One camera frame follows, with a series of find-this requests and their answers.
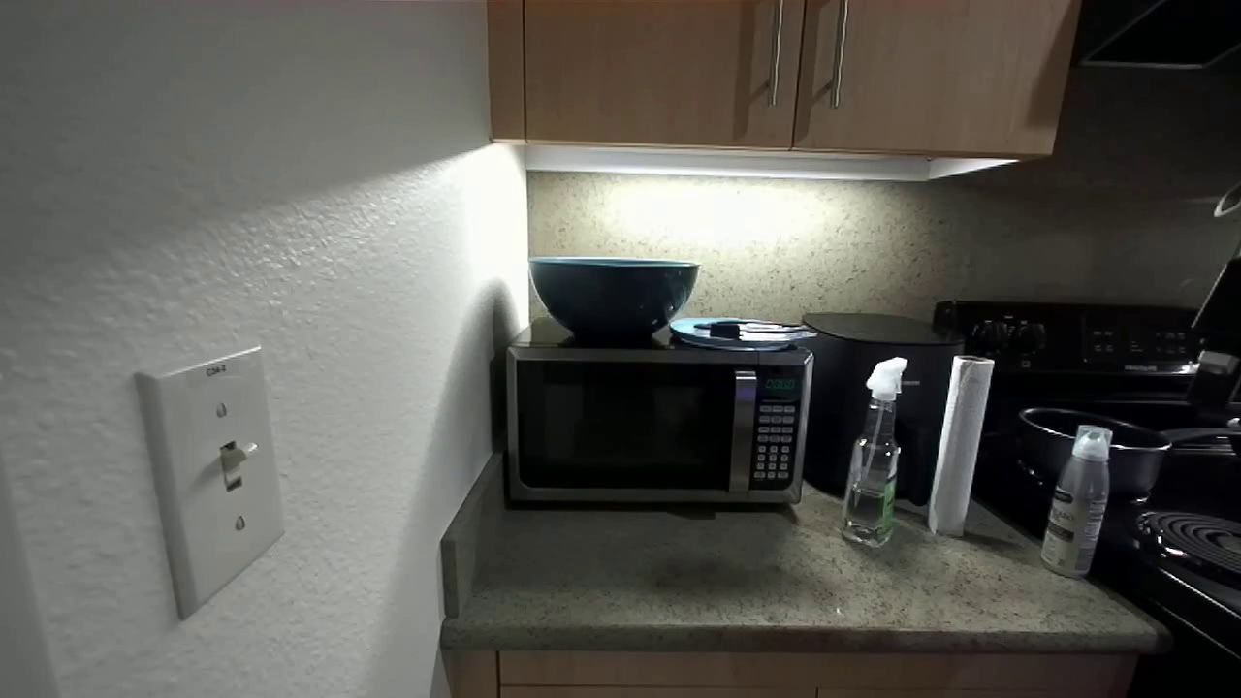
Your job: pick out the microwave door with steel handle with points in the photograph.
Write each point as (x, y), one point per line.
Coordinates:
(644, 431)

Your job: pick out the black stainless microwave oven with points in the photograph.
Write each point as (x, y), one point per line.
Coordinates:
(782, 410)

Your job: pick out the dark blue bowl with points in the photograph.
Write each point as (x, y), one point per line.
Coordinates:
(610, 294)

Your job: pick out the light blue plate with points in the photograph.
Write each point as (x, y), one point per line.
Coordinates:
(738, 336)

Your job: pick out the under-cabinet light strip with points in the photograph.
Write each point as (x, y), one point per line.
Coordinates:
(747, 163)

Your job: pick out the clear spray bottle green label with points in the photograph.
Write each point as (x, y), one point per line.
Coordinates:
(875, 464)

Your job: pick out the white paper towel roll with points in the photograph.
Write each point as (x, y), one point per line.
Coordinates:
(958, 443)

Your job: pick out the lower wooden cabinet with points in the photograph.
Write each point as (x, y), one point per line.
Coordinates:
(786, 676)

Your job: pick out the wooden upper cabinets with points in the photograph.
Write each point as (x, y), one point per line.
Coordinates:
(962, 79)

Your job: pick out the black frying pan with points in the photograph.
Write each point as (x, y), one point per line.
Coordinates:
(1054, 435)

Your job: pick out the small clear pump bottle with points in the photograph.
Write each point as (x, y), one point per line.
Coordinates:
(1078, 504)

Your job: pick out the black stove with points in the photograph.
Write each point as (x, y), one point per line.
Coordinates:
(1174, 532)

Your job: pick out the white wall light switch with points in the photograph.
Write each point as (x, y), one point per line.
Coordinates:
(214, 466)

